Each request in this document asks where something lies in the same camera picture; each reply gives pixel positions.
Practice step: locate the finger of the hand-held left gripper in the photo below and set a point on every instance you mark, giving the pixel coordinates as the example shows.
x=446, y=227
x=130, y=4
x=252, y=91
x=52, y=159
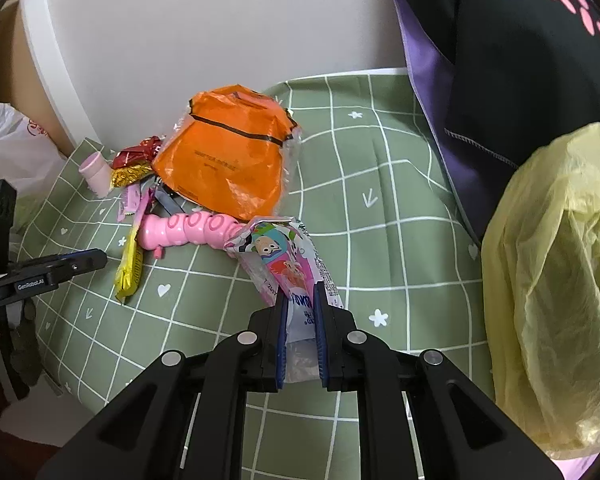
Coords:
x=65, y=266

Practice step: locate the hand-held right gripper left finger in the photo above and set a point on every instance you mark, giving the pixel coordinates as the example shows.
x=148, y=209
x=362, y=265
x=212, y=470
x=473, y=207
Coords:
x=281, y=345

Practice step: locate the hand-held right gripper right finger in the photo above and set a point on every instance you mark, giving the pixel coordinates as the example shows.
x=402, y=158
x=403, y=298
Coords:
x=321, y=345

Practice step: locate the cartoon print snack packet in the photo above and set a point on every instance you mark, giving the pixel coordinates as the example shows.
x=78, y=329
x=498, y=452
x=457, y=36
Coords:
x=280, y=260

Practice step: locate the yellow plastic bag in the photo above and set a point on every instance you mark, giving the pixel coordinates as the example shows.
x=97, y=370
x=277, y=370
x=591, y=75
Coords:
x=555, y=285

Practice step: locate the person's left hand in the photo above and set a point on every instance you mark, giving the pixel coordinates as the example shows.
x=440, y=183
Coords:
x=26, y=345

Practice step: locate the yellow snack wrapper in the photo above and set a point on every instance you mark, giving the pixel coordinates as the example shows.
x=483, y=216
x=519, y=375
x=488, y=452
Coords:
x=130, y=270

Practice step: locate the white plastic bag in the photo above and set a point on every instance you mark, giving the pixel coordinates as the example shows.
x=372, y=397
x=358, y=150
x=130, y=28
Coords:
x=15, y=150

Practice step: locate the pink candy wrapper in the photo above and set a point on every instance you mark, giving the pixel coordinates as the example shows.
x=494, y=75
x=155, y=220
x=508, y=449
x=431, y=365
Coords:
x=130, y=200

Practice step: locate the small pink bottle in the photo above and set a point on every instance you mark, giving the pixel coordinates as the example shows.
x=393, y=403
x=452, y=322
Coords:
x=97, y=175

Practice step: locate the gold foil wrapper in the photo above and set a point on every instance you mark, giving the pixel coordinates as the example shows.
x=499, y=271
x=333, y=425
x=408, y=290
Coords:
x=127, y=176

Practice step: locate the grey-blue wrapper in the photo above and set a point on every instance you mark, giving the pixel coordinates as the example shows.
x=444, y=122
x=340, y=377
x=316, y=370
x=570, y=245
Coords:
x=167, y=202

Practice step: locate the pink ribbed bottle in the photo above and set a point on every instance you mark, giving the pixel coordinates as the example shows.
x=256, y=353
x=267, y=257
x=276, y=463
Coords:
x=190, y=227

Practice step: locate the red foil wrapper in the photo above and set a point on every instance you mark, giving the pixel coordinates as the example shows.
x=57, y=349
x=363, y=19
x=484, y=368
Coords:
x=135, y=152

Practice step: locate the green checked tablecloth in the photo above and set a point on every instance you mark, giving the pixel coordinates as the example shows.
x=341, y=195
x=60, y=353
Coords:
x=380, y=210

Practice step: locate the orange plastic wrapper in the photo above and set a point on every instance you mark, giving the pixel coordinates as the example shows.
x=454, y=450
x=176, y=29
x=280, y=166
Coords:
x=225, y=160

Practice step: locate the black and purple garment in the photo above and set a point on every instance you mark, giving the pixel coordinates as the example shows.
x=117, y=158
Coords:
x=505, y=60

